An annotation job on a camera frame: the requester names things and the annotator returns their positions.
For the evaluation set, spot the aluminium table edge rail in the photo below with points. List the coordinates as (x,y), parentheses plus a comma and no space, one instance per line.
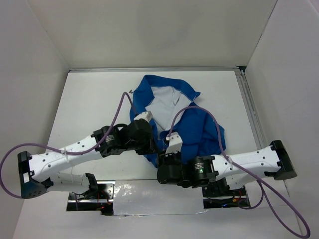
(158,69)

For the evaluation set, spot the aluminium right side rail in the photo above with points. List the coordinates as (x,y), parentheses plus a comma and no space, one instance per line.
(251,108)

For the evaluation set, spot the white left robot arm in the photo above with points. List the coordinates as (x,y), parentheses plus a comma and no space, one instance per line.
(41,173)

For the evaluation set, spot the blue jacket with white lining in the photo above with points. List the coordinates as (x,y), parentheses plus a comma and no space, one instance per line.
(171,102)

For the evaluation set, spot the white taped cover panel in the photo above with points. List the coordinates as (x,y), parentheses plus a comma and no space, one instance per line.
(149,197)

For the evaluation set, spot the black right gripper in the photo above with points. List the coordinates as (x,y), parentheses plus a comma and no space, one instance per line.
(162,159)

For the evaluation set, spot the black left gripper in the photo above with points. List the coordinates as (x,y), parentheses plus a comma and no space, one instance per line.
(150,148)

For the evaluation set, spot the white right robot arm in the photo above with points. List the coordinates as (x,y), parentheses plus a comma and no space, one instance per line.
(271,161)

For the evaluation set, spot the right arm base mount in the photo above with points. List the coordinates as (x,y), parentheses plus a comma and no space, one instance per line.
(218,195)

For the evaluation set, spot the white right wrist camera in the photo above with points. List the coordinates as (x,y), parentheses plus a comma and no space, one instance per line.
(174,143)

